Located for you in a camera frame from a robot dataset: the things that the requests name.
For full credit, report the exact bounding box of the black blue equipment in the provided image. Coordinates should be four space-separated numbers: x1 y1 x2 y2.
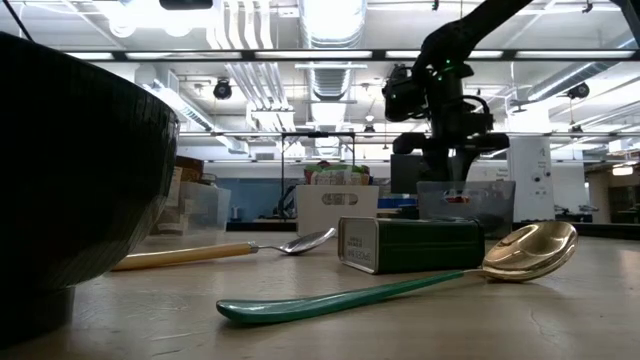
277 185 298 220

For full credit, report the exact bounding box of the white plastic bin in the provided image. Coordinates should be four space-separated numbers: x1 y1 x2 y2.
295 183 380 237

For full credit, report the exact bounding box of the white cabinet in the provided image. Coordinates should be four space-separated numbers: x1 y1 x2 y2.
506 135 556 224

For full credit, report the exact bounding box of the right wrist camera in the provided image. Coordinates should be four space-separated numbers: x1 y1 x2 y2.
382 64 429 125

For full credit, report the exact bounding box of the grey translucent plastic bin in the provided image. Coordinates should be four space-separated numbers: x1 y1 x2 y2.
416 179 517 240

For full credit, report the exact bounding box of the dark green tea tin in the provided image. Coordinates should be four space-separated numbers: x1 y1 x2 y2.
338 215 486 276

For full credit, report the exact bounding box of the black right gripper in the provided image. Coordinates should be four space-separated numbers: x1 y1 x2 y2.
392 68 512 183

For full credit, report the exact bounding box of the brown snack packet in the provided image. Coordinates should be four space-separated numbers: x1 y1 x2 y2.
172 155 205 184

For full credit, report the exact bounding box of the gold spoon green handle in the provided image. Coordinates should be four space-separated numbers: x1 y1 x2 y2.
215 220 580 325

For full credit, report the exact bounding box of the blue box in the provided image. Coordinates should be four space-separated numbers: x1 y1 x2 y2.
378 195 419 210

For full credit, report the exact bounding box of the black monitor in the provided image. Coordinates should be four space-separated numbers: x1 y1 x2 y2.
389 153 457 195

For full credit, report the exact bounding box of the clear plastic container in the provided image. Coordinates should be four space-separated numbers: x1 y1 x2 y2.
149 172 232 237

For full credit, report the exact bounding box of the red bowl black outside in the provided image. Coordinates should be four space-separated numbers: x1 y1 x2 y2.
0 30 180 349

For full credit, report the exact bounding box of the black overhead frame bar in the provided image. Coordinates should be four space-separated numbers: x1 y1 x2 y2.
64 48 640 63

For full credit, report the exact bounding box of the black ceiling spotlight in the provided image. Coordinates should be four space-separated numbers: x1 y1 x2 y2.
567 81 591 101
212 78 233 101

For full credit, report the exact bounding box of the steel spoon wooden handle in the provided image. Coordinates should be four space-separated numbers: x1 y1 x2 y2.
110 227 337 273

